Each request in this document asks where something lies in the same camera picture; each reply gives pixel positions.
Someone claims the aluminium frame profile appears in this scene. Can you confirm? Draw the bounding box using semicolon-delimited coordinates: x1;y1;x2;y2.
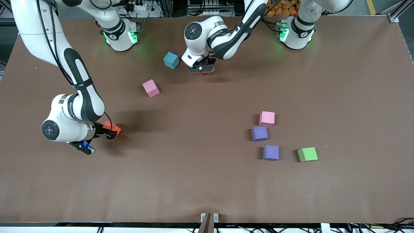
387;0;414;23

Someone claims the silver rack equipment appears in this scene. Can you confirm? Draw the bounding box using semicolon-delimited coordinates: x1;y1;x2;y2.
187;0;234;17

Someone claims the green foam block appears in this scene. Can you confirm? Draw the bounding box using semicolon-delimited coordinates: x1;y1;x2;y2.
297;147;319;163

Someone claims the pale pink foam block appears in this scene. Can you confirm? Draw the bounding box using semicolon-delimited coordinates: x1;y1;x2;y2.
259;111;276;127

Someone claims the purple foam block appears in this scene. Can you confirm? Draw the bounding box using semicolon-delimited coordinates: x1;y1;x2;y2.
263;145;280;161
252;126;269;142

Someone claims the orange foam block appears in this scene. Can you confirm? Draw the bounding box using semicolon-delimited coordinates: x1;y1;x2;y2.
103;120;122;139

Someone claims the orange snack bag pile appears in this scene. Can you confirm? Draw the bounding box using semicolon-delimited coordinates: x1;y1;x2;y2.
267;0;300;17

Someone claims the blue foam block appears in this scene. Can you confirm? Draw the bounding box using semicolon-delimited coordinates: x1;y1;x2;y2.
163;51;180;70

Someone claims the white power strip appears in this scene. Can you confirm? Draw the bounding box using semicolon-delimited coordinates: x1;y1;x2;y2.
125;0;149;12

